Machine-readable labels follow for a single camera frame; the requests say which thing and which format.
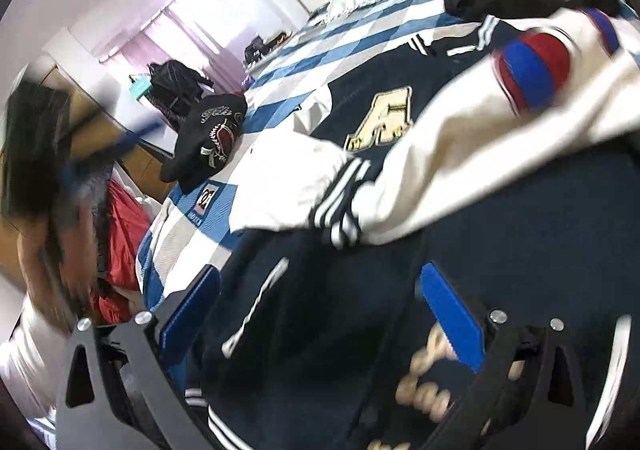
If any red cloth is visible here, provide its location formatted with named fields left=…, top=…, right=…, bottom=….
left=90, top=177, right=153, bottom=326

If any person's left forearm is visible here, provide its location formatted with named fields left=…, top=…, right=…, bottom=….
left=15, top=210, right=96, bottom=331

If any person's white garment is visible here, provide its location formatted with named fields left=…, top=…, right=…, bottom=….
left=0, top=305, right=66, bottom=421

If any black backpack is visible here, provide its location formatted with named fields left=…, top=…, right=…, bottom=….
left=148, top=59, right=228, bottom=123

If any black embroidered garment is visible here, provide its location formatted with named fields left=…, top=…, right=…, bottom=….
left=159, top=92, right=249, bottom=193

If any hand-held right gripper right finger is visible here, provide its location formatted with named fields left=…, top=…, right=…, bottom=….
left=417, top=261, right=601, bottom=450

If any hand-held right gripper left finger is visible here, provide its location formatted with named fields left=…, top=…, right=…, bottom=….
left=52, top=265, right=223, bottom=450

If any navy and cream varsity jacket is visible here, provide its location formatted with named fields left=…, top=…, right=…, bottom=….
left=185, top=5, right=640, bottom=450

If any dark cloth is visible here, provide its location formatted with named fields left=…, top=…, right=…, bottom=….
left=243, top=32, right=293, bottom=67

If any wooden wardrobe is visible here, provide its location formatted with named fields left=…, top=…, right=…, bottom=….
left=0, top=55, right=176, bottom=291

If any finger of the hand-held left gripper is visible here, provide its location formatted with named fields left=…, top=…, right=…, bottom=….
left=65, top=117, right=166, bottom=171
left=55, top=157, right=118, bottom=196

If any blue white checkered blanket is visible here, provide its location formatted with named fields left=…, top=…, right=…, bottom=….
left=135, top=0, right=501, bottom=313

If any teal container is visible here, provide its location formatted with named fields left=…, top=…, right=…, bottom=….
left=129, top=74, right=153, bottom=98

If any purple curtain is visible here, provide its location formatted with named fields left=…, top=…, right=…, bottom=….
left=100, top=5, right=241, bottom=96

